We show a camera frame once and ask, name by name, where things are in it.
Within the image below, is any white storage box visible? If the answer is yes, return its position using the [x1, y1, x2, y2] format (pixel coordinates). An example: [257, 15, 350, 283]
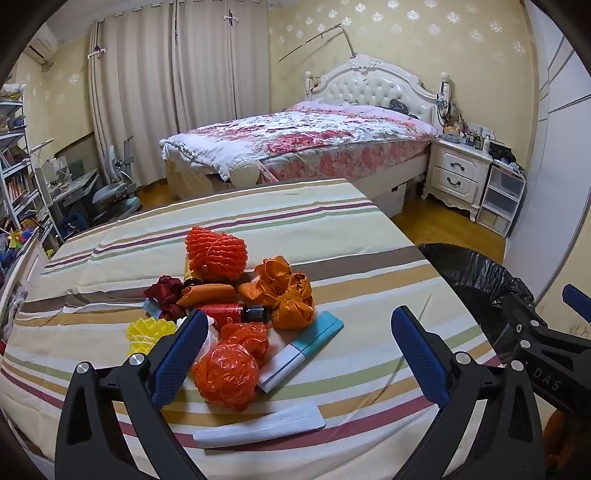
[369, 182, 409, 217]

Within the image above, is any white bed side rail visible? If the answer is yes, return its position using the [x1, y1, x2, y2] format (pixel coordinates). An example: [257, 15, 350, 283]
[0, 235, 49, 333]

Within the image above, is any grey desk chair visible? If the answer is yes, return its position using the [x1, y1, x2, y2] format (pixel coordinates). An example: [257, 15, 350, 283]
[90, 141, 139, 217]

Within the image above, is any white bed with tufted headboard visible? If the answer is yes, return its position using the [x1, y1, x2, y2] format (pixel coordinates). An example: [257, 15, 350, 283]
[159, 54, 444, 217]

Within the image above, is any metal mosquito net pole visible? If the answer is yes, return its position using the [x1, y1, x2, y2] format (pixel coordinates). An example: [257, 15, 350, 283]
[278, 25, 358, 63]

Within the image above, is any grey study desk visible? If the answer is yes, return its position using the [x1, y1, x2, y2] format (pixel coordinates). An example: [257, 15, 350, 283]
[34, 157, 100, 232]

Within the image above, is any orange paper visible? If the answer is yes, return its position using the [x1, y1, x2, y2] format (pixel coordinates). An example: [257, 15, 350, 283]
[177, 282, 236, 309]

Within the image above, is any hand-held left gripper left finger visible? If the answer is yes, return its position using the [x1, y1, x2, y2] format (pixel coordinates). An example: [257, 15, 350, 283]
[55, 308, 209, 480]

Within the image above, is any yellow foam fruit net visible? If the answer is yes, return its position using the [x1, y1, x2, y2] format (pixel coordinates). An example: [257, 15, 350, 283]
[127, 316, 178, 356]

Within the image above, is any red-orange plastic mesh bag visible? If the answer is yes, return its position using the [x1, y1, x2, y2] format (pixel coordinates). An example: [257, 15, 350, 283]
[191, 344, 260, 412]
[219, 322, 274, 370]

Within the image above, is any teal and white box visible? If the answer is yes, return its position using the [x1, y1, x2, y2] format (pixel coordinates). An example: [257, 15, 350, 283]
[257, 311, 345, 394]

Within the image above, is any colourful toy pile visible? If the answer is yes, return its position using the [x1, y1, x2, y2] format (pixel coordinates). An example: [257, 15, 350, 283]
[0, 226, 42, 273]

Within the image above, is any yellow label glass bottle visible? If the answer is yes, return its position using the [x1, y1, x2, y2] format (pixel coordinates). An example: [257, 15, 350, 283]
[184, 256, 204, 288]

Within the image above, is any orange plastic bag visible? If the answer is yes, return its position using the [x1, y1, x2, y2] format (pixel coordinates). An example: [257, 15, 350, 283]
[271, 272, 315, 330]
[238, 255, 293, 296]

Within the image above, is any white nightstand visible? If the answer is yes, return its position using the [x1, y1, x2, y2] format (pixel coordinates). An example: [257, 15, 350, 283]
[422, 137, 494, 222]

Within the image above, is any orange foam fruit net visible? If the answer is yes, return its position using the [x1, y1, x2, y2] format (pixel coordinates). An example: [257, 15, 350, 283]
[185, 226, 250, 282]

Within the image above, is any beige curtain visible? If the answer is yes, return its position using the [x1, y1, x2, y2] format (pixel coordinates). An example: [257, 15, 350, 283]
[173, 0, 271, 134]
[88, 11, 178, 190]

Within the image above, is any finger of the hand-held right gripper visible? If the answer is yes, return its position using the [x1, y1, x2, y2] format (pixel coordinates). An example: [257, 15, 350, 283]
[501, 292, 561, 346]
[562, 284, 591, 324]

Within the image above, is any red label glass bottle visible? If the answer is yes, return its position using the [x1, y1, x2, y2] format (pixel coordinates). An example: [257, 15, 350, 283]
[194, 302, 278, 326]

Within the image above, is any white bookshelf with books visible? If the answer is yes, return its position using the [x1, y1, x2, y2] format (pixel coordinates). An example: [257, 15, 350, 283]
[0, 85, 51, 259]

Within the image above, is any dark red satin ribbon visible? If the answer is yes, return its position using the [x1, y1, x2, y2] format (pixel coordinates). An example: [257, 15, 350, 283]
[143, 275, 185, 321]

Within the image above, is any cluster of small bedside bottles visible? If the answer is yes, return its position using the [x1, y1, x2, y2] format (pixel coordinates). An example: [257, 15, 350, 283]
[436, 99, 497, 151]

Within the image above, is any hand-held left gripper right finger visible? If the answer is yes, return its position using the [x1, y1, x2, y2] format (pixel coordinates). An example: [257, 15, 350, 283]
[390, 305, 548, 480]

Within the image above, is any white tissue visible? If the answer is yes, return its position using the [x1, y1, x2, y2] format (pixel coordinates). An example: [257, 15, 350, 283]
[198, 316, 219, 363]

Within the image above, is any bin with black bag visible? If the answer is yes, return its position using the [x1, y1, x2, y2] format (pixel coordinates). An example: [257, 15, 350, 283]
[418, 243, 539, 365]

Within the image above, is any striped bedsheet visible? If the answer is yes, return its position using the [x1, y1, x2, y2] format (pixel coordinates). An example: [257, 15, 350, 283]
[0, 178, 504, 480]

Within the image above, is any floral quilt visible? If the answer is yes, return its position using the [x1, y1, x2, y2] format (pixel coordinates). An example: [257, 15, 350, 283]
[159, 102, 439, 183]

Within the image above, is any white wardrobe sliding door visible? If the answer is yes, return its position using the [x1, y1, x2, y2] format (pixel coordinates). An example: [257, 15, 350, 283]
[503, 0, 591, 324]

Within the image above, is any white air conditioner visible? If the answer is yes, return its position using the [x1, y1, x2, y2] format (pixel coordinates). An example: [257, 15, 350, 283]
[23, 23, 60, 63]

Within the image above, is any clear plastic drawer unit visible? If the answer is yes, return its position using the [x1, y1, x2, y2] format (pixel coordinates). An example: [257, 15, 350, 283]
[478, 161, 527, 238]

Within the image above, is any orange plush toy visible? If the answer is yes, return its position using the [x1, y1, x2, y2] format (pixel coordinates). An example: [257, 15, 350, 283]
[542, 408, 591, 480]

